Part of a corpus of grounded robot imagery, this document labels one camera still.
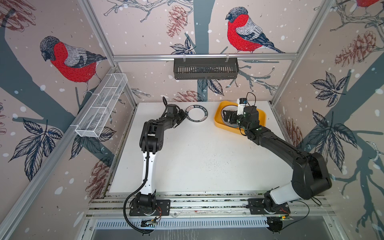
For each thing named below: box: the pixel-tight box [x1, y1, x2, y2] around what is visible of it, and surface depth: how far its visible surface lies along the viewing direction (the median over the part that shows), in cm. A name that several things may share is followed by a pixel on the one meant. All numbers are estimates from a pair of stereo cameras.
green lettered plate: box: [185, 104, 209, 123], surface depth 117 cm
